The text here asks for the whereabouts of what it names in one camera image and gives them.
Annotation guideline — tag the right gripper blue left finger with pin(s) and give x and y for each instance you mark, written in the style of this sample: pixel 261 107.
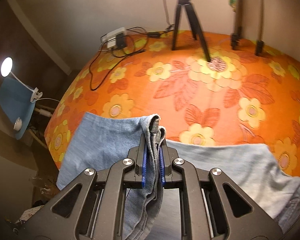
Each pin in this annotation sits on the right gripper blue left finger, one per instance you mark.
pixel 137 176

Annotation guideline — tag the small black tripod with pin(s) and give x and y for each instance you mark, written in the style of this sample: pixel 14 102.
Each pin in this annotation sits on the small black tripod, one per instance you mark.
pixel 194 23

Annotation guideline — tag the silver tall tripod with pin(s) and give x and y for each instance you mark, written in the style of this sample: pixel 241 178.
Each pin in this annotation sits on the silver tall tripod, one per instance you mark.
pixel 240 8

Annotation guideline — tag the blue chair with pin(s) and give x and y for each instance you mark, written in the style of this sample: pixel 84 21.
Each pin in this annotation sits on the blue chair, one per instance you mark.
pixel 16 104

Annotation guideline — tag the orange floral bed sheet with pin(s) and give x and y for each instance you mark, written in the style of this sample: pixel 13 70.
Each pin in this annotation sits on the orange floral bed sheet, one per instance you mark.
pixel 236 98

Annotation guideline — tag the black charger adapter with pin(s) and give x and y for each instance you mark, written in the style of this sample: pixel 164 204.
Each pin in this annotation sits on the black charger adapter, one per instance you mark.
pixel 120 40

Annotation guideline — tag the black inline cable controller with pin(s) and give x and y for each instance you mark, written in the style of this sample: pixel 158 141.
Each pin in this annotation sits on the black inline cable controller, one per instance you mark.
pixel 154 34

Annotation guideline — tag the white power strip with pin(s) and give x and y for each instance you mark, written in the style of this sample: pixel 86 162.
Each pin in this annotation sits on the white power strip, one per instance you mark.
pixel 109 39

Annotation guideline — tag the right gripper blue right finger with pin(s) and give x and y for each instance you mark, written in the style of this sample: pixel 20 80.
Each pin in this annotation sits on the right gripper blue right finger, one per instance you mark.
pixel 168 176

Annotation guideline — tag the light blue denim pants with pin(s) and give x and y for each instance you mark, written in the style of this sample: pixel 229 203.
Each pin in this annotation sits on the light blue denim pants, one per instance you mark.
pixel 150 213

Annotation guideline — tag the white clip desk lamp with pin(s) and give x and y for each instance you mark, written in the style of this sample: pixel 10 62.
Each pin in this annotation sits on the white clip desk lamp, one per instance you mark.
pixel 6 70

